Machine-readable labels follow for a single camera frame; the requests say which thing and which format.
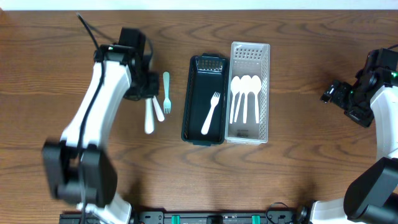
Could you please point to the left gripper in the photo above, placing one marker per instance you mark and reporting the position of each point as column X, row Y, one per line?
column 153, row 88

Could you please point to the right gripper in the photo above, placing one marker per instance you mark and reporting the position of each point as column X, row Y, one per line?
column 364, row 118

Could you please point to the mint green fork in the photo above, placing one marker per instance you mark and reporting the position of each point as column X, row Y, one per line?
column 167, row 101

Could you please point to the white spoon group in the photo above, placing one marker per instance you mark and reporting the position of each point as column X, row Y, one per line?
column 158, row 109

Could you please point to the white fork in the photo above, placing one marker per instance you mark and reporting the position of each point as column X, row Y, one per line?
column 149, row 117
column 213, row 103

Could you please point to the white spoon crossed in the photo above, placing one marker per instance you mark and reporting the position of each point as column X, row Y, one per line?
column 243, row 83
column 235, row 90

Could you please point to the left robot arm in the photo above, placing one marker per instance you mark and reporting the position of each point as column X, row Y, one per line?
column 77, row 167

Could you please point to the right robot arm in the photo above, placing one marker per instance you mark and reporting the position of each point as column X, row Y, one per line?
column 371, row 198

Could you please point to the black plastic basket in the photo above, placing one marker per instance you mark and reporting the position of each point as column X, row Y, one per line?
column 207, row 75

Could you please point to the clear plastic basket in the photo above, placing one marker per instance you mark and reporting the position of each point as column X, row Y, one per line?
column 251, row 59

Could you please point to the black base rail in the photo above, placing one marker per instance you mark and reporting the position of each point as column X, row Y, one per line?
column 277, row 213

